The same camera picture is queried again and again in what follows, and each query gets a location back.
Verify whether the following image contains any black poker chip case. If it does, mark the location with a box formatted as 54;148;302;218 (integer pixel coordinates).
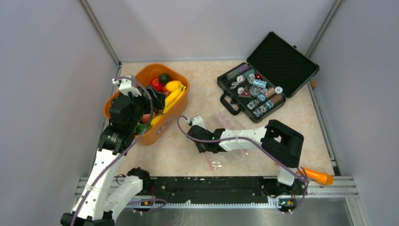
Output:
217;32;319;122

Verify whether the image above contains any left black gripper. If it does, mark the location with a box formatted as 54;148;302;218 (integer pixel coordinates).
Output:
125;85;166;129

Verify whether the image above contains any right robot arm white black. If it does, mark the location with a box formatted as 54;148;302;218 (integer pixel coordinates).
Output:
185;120;309;198

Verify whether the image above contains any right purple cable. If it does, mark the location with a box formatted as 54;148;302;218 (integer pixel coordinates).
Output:
177;115;310;214

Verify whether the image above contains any yellow toy banana bunch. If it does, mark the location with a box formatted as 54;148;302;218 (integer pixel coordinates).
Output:
150;85;187;127

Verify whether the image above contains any clear zip top bag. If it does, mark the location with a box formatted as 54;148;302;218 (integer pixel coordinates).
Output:
203;110;249;171

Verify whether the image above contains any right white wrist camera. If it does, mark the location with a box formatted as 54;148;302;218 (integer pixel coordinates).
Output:
186;116;206;129

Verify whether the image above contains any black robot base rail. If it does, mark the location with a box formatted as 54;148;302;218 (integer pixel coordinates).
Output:
139;176;305;204

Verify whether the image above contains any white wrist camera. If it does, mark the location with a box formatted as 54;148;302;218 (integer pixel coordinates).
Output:
186;116;206;129
112;75;142;97

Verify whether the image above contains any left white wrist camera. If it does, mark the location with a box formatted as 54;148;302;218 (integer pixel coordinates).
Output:
112;75;142;97

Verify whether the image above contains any toy peach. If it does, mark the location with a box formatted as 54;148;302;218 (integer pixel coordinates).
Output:
141;113;153;124

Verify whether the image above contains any yellow toy lemon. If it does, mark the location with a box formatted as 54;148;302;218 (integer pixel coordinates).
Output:
165;80;182;92

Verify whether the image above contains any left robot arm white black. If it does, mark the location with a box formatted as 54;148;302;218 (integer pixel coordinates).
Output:
60;87;166;226

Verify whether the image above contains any orange handled tool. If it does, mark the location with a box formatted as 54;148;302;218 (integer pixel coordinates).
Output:
297;168;334;186

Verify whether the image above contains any orange plastic basket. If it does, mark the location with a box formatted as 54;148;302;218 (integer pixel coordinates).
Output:
98;63;190;150

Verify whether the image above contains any red toy tomato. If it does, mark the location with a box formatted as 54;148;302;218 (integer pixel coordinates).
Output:
150;78;164;92

